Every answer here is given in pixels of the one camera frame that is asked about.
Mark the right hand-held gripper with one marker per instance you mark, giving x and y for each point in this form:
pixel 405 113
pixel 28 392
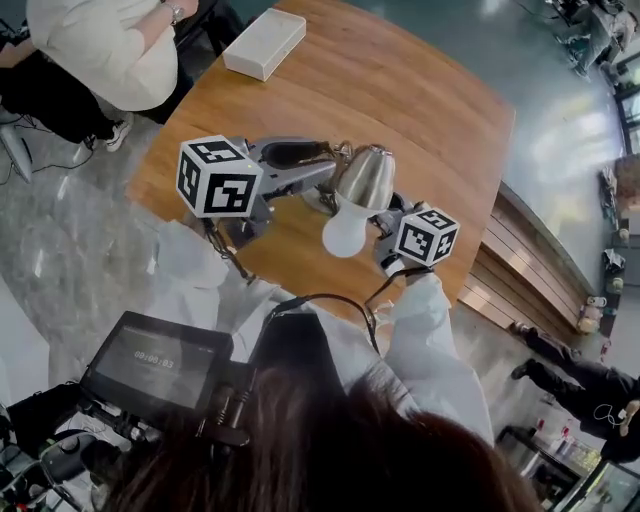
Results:
pixel 425 237

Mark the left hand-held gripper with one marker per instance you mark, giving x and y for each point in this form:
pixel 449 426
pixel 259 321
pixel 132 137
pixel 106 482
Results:
pixel 220 175

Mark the silver desk lamp white bulb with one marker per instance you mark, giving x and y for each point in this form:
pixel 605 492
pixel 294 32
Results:
pixel 365 175

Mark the person's right forearm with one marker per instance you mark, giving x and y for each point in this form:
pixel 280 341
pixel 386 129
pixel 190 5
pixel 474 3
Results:
pixel 430 340

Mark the person's left forearm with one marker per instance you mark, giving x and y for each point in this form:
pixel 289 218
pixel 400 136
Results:
pixel 200 280

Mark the wooden table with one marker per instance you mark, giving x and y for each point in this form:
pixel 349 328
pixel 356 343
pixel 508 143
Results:
pixel 375 90

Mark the white rectangular box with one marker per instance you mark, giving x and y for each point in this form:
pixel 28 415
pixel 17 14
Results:
pixel 265 42

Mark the wooden slatted bench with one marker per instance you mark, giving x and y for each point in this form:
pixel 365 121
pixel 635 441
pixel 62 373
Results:
pixel 525 270

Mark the person's white coat torso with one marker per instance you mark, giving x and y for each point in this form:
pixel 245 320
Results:
pixel 350 345

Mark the silver wristwatch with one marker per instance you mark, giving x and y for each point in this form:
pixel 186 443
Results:
pixel 176 12

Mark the black monitor screen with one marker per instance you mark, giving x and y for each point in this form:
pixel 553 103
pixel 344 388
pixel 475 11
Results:
pixel 155 362

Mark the grey metal stand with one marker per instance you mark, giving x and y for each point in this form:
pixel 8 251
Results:
pixel 15 145

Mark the glass display counter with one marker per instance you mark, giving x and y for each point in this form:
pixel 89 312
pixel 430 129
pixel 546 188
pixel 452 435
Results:
pixel 565 465

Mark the black handheld device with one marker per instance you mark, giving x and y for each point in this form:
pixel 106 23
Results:
pixel 70 455

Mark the black monitor mount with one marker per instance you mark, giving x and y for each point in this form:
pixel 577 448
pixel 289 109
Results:
pixel 230 410

